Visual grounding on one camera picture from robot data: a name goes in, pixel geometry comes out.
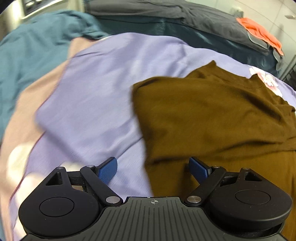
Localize brown knit garment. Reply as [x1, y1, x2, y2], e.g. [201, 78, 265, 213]
[131, 60, 296, 204]

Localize purple floral blanket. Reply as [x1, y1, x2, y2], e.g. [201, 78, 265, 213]
[0, 32, 296, 241]

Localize silver metal appliance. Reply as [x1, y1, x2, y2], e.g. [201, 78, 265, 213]
[0, 0, 86, 37]

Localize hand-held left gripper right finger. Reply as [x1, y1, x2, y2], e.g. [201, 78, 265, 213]
[183, 156, 264, 207]

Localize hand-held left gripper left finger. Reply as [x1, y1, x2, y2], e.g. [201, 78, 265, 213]
[45, 157, 123, 207]

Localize orange cloth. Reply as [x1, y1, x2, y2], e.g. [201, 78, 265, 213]
[236, 17, 284, 56]

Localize dark grey pillow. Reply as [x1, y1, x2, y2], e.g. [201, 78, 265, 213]
[84, 0, 284, 63]

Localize teal duvet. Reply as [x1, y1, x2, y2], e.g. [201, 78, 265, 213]
[0, 10, 110, 144]

